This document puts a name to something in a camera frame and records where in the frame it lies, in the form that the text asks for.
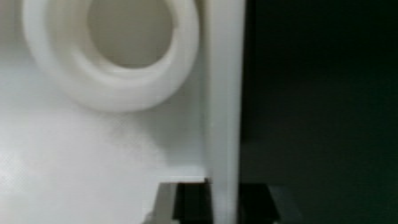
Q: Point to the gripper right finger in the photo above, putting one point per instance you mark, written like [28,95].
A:
[257,212]

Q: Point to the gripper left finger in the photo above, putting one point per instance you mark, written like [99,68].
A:
[181,203]

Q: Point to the white square tabletop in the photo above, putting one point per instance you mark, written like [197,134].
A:
[119,109]

